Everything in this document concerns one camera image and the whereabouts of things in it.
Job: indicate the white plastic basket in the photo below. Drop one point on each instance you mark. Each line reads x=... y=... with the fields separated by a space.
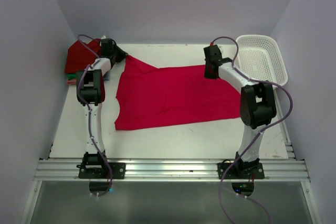
x=259 y=57

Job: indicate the salmon folded shirt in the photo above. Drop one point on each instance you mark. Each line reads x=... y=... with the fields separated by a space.
x=71 y=82

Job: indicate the aluminium mounting rail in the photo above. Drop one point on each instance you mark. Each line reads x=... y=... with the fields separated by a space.
x=175 y=170

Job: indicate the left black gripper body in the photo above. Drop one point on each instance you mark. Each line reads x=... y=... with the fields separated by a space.
x=113 y=52

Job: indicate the blue folded shirt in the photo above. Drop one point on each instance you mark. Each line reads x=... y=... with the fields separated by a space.
x=106 y=76

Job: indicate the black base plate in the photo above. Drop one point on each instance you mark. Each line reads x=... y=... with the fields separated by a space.
x=233 y=173
x=98 y=172

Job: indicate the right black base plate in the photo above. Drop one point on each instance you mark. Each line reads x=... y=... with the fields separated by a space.
x=233 y=173

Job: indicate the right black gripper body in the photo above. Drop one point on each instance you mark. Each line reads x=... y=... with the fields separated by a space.
x=207 y=74

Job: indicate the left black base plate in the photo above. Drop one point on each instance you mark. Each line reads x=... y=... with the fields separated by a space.
x=98 y=172

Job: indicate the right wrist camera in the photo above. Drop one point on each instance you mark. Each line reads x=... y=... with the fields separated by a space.
x=220 y=47

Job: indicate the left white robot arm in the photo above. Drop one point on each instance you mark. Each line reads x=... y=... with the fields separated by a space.
x=95 y=150

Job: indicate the pink red t shirt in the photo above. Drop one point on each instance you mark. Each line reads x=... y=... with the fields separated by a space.
x=155 y=97

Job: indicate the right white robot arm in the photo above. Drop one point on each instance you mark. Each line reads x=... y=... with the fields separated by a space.
x=257 y=104

